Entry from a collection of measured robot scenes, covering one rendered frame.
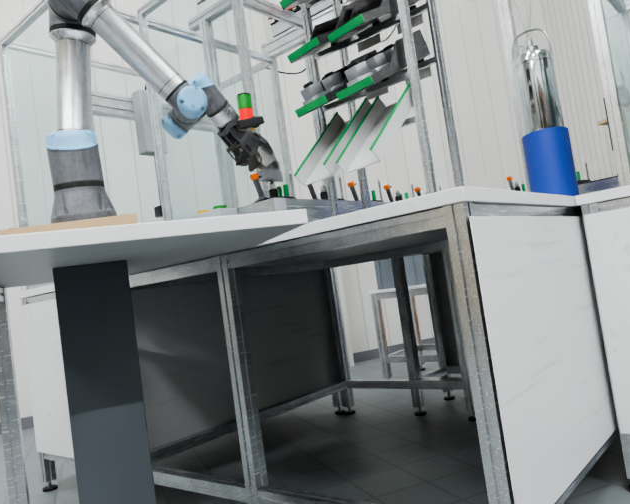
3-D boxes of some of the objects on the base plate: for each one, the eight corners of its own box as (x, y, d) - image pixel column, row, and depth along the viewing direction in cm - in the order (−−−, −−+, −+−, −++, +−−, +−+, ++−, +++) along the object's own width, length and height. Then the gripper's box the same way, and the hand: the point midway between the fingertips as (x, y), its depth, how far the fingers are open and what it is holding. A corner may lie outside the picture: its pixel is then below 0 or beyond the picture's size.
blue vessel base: (573, 202, 190) (560, 123, 192) (527, 211, 200) (514, 136, 202) (586, 203, 202) (573, 129, 204) (542, 211, 212) (530, 141, 214)
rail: (278, 233, 154) (273, 194, 155) (108, 273, 211) (104, 244, 212) (292, 233, 158) (287, 194, 159) (121, 272, 215) (117, 243, 216)
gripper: (207, 136, 170) (250, 187, 181) (233, 125, 162) (277, 179, 173) (220, 119, 175) (261, 169, 186) (246, 107, 167) (288, 161, 178)
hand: (270, 165), depth 180 cm, fingers closed on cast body, 4 cm apart
